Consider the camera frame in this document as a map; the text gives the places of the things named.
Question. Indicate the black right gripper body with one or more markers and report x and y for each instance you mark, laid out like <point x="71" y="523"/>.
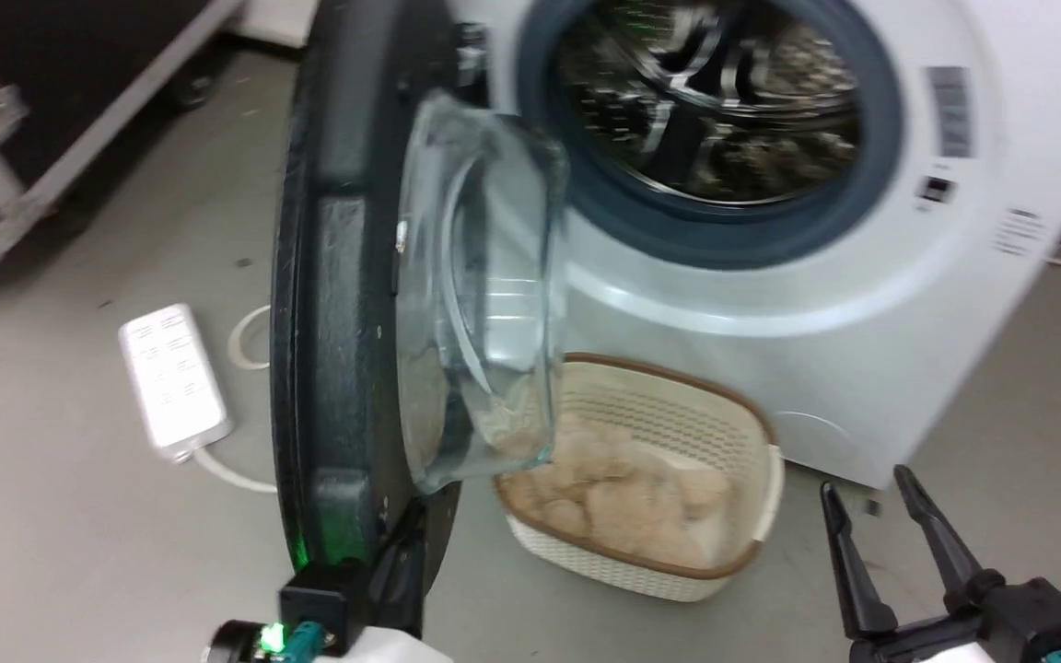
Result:
<point x="1009" y="626"/>

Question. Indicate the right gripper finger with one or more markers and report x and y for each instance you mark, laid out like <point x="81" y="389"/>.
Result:
<point x="940" y="534"/>
<point x="853" y="562"/>

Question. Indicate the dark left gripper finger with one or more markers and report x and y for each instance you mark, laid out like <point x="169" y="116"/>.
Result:
<point x="402" y="575"/>

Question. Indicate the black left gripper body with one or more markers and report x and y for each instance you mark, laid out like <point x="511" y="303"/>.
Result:
<point x="320" y="603"/>

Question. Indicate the black washer door glass bowl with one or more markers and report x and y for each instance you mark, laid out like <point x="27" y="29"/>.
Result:
<point x="337" y="304"/>

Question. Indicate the white front-load washing machine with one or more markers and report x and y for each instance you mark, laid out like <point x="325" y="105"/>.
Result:
<point x="862" y="350"/>

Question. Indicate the grey rubber door gasket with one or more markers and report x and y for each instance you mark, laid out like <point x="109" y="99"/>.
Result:
<point x="876" y="175"/>

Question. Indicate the beige fluffy garment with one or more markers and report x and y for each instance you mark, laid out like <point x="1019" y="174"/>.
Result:
<point x="632" y="506"/>

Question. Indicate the cream laundry basket brown rim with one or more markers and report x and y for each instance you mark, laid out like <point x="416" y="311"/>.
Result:
<point x="669" y="405"/>

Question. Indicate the white power strip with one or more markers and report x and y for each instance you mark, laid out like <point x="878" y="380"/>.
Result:
<point x="173" y="379"/>

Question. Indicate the grey label sticker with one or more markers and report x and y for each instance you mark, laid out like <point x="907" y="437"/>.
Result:
<point x="950" y="110"/>

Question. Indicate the steel washer drum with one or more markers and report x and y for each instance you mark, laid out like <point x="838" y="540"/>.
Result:
<point x="724" y="101"/>

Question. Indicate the black caster wheel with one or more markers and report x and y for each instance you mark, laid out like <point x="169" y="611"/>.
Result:
<point x="192" y="90"/>

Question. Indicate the black flight case aluminium edges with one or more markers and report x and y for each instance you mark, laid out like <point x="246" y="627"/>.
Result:
<point x="52" y="83"/>

